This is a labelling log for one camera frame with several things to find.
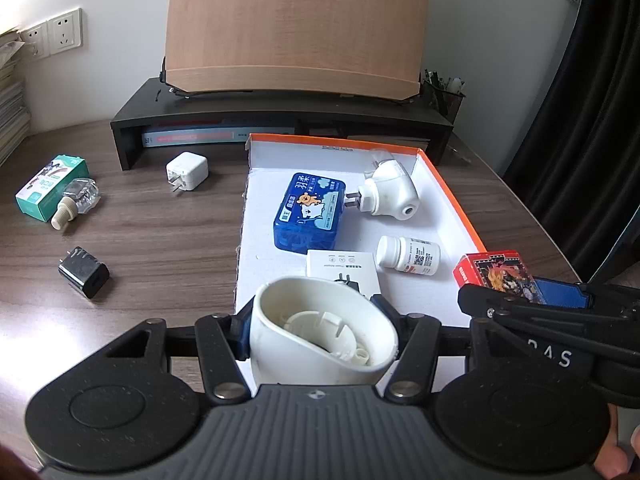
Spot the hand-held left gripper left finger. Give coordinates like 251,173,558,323
102,296,256,406

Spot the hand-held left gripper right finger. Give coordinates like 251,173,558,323
370,295,531,405

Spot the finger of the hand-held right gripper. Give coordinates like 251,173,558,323
535,277,640,311
457,285,640,358

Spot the playing card box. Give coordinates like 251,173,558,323
452,250,538,306

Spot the white pill bottle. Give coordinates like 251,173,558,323
376,236,442,277

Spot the white adapter box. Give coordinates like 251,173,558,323
306,249,383,301

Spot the white cup-shaped plug-in device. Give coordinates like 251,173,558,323
248,276,399,386

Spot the white box with orange rim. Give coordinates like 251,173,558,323
234,133,488,396

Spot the person's right hand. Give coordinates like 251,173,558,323
595,404,640,480

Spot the white plug-in heater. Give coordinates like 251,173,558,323
347,152,418,220

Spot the blue tissue packet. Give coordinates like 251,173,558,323
273,172,348,256

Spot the black charger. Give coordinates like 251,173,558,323
57,246,111,300

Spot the white charger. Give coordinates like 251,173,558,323
166,151,209,194

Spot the black curtain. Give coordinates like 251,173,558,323
502,0,640,281

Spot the black mesh pen holder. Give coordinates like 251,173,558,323
421,69,467,125

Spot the clear glass bottle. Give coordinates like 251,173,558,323
50,177,102,232

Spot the green and white box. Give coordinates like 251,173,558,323
15,155,86,222

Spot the black desk riser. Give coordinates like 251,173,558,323
110,77,455,171

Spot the stack of papers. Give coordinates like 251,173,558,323
0,27,32,168

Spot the large white wall socket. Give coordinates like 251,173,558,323
47,7,83,57

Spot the small white wall socket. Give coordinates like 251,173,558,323
20,21,51,61

